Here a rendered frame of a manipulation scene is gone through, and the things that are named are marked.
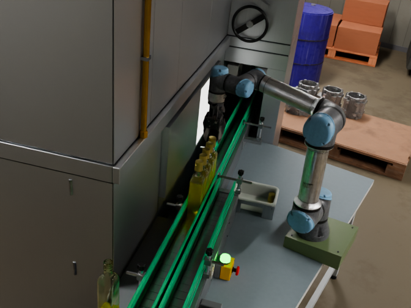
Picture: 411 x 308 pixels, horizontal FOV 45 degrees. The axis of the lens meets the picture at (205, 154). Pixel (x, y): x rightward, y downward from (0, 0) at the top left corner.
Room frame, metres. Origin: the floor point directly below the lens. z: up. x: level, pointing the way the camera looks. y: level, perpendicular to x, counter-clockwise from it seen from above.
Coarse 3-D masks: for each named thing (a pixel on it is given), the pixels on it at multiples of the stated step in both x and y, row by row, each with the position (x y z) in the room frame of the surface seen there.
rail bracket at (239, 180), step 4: (240, 172) 1.99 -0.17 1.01; (220, 176) 2.02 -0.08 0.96; (224, 176) 2.02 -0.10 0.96; (240, 176) 2.00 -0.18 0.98; (236, 180) 2.00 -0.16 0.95; (240, 180) 1.99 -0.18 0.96; (244, 180) 2.00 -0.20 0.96; (240, 184) 1.99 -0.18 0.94; (236, 188) 2.01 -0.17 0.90; (240, 188) 2.02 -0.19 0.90; (236, 192) 2.00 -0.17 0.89
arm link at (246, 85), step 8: (224, 80) 1.95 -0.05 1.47; (232, 80) 1.94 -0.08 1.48; (240, 80) 1.93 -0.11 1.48; (248, 80) 1.93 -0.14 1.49; (224, 88) 1.94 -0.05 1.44; (232, 88) 1.92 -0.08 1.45; (240, 88) 1.91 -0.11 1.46; (248, 88) 1.91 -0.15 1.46; (240, 96) 1.92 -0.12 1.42; (248, 96) 1.92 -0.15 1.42
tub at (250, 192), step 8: (248, 184) 2.19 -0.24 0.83; (256, 184) 2.18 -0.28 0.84; (264, 184) 2.18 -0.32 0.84; (240, 192) 2.18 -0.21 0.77; (248, 192) 2.18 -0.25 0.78; (256, 192) 2.17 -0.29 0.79; (264, 192) 2.17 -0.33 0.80; (248, 200) 2.02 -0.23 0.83; (256, 200) 2.02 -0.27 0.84; (264, 200) 2.13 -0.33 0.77
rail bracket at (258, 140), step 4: (244, 120) 2.65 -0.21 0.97; (244, 124) 2.65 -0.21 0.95; (248, 124) 2.64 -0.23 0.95; (252, 124) 2.64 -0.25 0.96; (256, 124) 2.64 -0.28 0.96; (260, 124) 2.63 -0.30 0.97; (260, 128) 2.62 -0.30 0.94; (260, 132) 2.63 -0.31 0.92; (244, 136) 2.66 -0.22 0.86; (260, 136) 2.63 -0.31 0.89; (244, 140) 2.63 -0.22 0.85; (248, 140) 2.63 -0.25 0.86; (252, 140) 2.62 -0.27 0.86; (256, 140) 2.62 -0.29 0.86; (260, 140) 2.62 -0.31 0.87; (260, 144) 2.61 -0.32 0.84
